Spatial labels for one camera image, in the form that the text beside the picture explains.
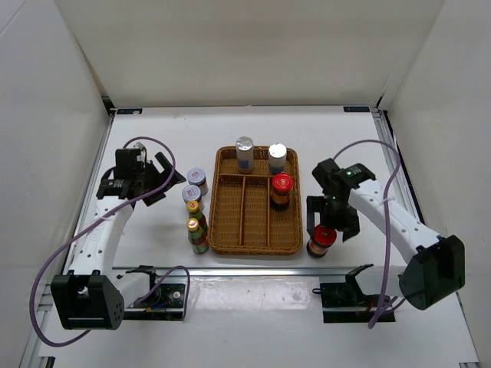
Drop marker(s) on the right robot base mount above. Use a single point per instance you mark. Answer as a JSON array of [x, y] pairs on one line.
[[344, 304]]

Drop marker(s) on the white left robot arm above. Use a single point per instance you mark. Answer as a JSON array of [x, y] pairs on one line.
[[89, 296]]

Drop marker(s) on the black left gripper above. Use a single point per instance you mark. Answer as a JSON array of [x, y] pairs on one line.
[[163, 177]]

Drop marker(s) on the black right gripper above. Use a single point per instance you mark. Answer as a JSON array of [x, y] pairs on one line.
[[349, 224]]

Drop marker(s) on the near grey-lid spice jar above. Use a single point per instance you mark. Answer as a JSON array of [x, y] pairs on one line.
[[193, 193]]

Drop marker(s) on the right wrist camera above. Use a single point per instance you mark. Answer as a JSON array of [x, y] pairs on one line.
[[323, 172]]

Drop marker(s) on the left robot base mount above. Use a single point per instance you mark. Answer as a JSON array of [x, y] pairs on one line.
[[164, 298]]

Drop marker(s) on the red-lid sauce jar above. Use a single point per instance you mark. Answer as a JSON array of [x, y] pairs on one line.
[[321, 240], [282, 186]]

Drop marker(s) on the brown wicker divided tray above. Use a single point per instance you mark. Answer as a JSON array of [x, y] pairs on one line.
[[241, 218]]

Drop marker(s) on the yellow-cap sauce bottle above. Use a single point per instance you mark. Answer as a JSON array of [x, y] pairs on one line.
[[196, 236], [195, 212]]

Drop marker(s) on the grey-lid spice jar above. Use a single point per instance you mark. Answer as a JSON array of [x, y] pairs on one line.
[[197, 176], [193, 193]]

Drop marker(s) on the far grey-lid spice jar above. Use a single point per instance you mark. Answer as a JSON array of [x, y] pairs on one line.
[[197, 176]]

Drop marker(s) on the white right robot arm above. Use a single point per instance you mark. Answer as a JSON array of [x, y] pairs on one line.
[[435, 264]]

